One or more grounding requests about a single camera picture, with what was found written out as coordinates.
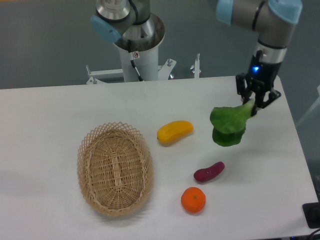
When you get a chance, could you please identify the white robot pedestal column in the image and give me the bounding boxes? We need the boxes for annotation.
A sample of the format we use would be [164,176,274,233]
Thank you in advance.
[114,13,165,83]

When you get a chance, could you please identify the orange mandarin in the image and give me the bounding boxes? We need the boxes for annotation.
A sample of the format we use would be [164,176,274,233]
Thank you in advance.
[180,187,206,214]

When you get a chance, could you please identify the purple sweet potato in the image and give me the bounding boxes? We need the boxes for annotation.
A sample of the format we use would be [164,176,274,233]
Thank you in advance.
[193,161,225,183]

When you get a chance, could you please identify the green bok choy vegetable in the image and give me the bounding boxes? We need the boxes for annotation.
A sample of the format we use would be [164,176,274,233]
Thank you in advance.
[209,99,255,147]

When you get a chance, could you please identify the white metal base frame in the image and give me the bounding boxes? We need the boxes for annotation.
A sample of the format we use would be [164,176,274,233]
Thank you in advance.
[85,53,202,85]

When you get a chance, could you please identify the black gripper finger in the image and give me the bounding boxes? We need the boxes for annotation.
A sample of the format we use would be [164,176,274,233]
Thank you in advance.
[235,73,252,103]
[251,88,282,117]

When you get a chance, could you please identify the yellow mango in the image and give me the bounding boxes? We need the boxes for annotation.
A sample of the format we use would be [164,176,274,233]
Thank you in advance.
[157,120,194,145]

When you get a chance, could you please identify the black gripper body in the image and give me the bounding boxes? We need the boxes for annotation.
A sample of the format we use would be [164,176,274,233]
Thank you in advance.
[247,51,282,94]

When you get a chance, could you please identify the black device at table edge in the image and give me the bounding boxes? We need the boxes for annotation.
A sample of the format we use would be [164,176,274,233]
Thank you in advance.
[302,202,320,229]

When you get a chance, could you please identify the woven wicker basket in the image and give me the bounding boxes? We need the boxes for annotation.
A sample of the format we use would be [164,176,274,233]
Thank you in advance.
[77,122,154,217]

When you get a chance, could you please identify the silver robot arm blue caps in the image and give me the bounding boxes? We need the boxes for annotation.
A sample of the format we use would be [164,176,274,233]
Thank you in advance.
[90,0,303,115]

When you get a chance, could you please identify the black cable on pedestal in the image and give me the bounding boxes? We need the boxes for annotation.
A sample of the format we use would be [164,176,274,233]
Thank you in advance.
[127,39,145,82]

